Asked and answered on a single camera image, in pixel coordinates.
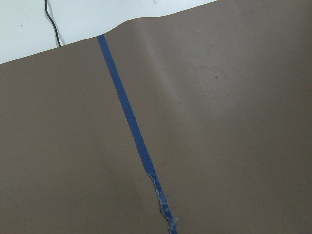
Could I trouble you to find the black cable on white table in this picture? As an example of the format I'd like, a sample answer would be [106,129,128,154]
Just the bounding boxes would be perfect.
[43,0,62,47]

